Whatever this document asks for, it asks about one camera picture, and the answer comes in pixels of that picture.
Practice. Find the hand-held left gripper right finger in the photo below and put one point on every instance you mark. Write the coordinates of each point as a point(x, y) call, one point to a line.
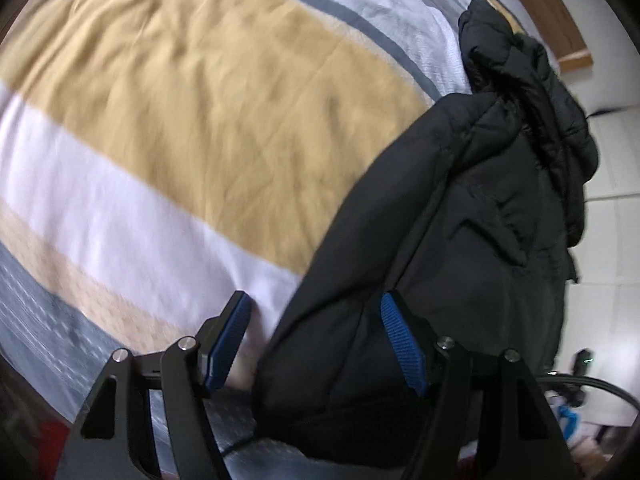
point(402, 345)

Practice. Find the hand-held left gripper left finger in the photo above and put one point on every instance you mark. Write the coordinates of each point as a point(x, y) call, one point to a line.
point(225, 347)

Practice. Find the black puffer coat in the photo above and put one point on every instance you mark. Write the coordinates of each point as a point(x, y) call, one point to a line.
point(460, 200)

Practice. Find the blue plastic item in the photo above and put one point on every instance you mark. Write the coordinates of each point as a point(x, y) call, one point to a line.
point(567, 420)

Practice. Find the black device with green light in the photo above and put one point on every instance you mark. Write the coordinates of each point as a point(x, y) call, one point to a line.
point(582, 375)

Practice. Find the striped bed duvet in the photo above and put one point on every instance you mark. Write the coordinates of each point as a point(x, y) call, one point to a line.
point(175, 135)

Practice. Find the white wardrobe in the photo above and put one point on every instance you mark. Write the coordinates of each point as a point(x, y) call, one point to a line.
point(617, 160)

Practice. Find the wooden headboard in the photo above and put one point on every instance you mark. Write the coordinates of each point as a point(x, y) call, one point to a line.
point(545, 15)

